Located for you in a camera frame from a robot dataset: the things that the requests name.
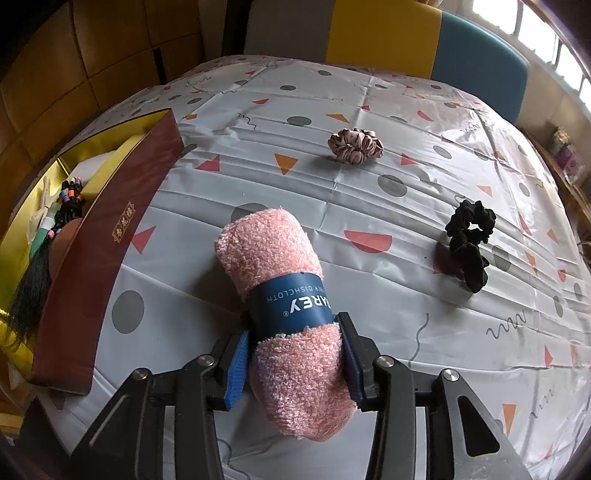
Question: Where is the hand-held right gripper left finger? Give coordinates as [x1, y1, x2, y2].
[69, 330, 252, 480]

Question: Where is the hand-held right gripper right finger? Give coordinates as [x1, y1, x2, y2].
[335, 311, 532, 480]

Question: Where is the pink towel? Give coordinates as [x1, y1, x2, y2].
[215, 208, 358, 441]

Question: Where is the red box with gold interior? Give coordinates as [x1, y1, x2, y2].
[0, 107, 183, 398]

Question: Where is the black beaded hair piece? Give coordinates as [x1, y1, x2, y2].
[9, 178, 86, 340]

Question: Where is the green cloth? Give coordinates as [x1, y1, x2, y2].
[28, 205, 58, 259]

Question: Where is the white cloth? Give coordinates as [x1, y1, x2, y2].
[69, 150, 121, 185]

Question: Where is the beige cloth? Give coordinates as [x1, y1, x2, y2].
[37, 175, 63, 222]

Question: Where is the printed bed sheet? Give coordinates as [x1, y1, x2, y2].
[28, 54, 591, 480]

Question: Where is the black scrunchie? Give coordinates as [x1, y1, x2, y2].
[444, 200, 498, 295]

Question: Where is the pink scrunchie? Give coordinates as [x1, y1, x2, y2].
[328, 128, 385, 165]

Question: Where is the wooden desk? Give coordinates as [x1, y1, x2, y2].
[522, 124, 591, 259]

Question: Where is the purple box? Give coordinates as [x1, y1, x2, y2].
[549, 129, 589, 183]

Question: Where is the grey yellow blue headboard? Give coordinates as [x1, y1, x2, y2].
[242, 0, 531, 127]

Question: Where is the yellow wooden wardrobe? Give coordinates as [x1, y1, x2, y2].
[0, 0, 208, 185]

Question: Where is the window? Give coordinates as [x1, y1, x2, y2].
[471, 0, 591, 107]

